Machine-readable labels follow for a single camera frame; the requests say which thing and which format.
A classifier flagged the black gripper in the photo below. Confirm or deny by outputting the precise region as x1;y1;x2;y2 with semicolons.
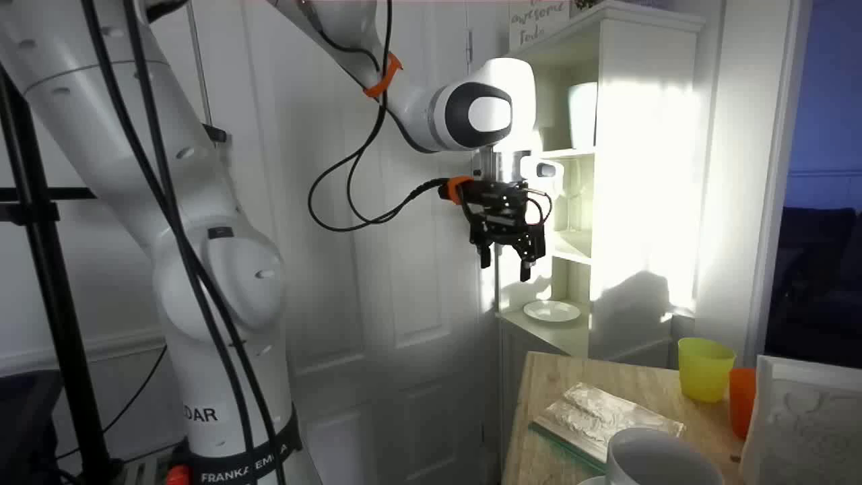
464;209;551;283

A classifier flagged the yellow plastic cup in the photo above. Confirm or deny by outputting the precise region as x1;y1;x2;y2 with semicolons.
675;337;738;405

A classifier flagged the orange plastic cup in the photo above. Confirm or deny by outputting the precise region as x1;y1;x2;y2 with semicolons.
726;363;759;443

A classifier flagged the white plate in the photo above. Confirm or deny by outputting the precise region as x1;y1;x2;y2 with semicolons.
523;300;584;326

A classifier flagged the white panel door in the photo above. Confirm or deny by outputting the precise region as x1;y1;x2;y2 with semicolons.
239;0;505;485

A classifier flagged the white shelf cabinet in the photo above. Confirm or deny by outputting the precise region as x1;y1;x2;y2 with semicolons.
491;0;722;363

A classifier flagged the clear plastic zip bag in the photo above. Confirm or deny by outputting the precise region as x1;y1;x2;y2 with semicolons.
535;380;687;460

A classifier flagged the white lettered sign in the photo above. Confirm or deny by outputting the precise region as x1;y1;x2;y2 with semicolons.
505;0;573;55

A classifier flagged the dark sofa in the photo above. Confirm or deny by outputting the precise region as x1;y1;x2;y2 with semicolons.
765;205;862;372

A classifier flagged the black tripod stand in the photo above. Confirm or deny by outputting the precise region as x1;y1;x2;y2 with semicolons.
0;68;122;485

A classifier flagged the black bag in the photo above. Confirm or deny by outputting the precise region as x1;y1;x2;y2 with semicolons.
0;368;66;485

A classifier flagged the thin black camera cable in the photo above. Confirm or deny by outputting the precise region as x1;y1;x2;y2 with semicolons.
303;0;452;234

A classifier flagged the orange cable strap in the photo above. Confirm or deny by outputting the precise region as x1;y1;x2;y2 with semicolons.
360;51;407;102

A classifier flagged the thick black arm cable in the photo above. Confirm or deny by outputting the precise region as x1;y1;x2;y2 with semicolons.
119;0;291;485
78;0;271;485

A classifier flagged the thin black wall cable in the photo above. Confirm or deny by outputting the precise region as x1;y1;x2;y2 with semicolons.
50;342;169;465

